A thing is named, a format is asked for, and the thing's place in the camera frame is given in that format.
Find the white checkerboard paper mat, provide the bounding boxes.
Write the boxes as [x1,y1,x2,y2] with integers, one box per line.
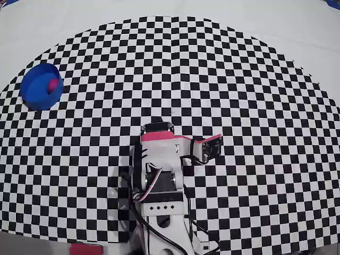
[0,0,340,254]

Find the red white servo wires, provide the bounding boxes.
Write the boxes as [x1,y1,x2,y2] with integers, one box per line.
[133,164,165,202]

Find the red flat block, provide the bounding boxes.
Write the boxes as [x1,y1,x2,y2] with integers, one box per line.
[69,244,104,255]

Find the blue round box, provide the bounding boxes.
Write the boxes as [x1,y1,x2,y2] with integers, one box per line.
[20,63,64,112]

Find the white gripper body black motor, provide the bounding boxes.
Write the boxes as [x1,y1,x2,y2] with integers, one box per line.
[139,116,194,174]

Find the thin black camera cable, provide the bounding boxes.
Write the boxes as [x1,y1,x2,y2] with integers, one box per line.
[180,139,207,166]

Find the black camera circuit board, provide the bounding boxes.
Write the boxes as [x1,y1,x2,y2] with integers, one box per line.
[200,136,223,165]

